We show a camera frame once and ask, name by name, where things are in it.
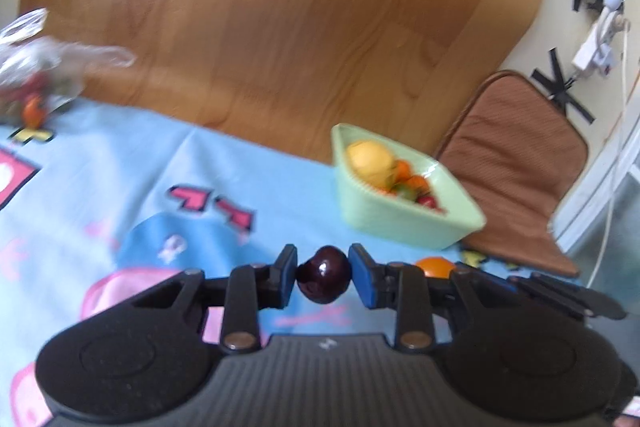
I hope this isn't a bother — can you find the orange cherry tomato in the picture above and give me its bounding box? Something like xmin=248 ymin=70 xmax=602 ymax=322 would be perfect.
xmin=414 ymin=257 xmax=456 ymax=280

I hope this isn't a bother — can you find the red cherry tomato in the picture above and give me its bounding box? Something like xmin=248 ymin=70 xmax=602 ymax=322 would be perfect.
xmin=416 ymin=194 xmax=439 ymax=209

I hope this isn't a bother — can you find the large yellow citrus fruit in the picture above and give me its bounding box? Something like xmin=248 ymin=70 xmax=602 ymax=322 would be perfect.
xmin=346 ymin=140 xmax=396 ymax=190

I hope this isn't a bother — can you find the green cherry tomato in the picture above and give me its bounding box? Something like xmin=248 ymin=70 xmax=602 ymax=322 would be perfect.
xmin=392 ymin=183 xmax=418 ymax=202

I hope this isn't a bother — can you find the small orange mandarin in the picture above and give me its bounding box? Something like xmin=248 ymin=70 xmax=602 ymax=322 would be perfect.
xmin=405 ymin=174 xmax=431 ymax=197

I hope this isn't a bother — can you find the light green plastic basket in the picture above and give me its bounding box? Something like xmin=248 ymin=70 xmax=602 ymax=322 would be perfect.
xmin=331 ymin=124 xmax=487 ymax=251

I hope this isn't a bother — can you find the small orange in basket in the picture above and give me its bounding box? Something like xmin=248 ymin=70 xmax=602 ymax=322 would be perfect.
xmin=395 ymin=159 xmax=412 ymax=183

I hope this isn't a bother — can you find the brown seat cushion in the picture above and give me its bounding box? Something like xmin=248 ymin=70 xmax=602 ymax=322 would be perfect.
xmin=435 ymin=70 xmax=588 ymax=277

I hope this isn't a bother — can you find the cartoon pig blue blanket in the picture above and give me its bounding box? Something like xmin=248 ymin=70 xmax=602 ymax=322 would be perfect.
xmin=0 ymin=95 xmax=586 ymax=427

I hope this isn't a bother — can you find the black tape cross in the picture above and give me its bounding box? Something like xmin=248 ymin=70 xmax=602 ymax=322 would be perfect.
xmin=530 ymin=48 xmax=596 ymax=124

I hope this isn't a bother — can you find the wood pattern vinyl sheet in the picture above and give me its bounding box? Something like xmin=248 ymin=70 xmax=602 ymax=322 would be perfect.
xmin=21 ymin=0 xmax=541 ymax=161

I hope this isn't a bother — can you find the orange fruit in bag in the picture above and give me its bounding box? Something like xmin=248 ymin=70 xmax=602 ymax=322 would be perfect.
xmin=22 ymin=94 xmax=48 ymax=129

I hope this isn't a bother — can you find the white power strip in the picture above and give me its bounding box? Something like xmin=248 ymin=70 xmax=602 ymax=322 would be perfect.
xmin=572 ymin=6 xmax=626 ymax=77

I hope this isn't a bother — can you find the clear plastic fruit bag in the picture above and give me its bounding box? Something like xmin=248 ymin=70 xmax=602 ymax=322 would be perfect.
xmin=1 ymin=9 xmax=136 ymax=128

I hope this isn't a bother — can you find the white cable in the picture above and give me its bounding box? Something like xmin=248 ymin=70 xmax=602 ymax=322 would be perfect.
xmin=584 ymin=18 xmax=633 ymax=291

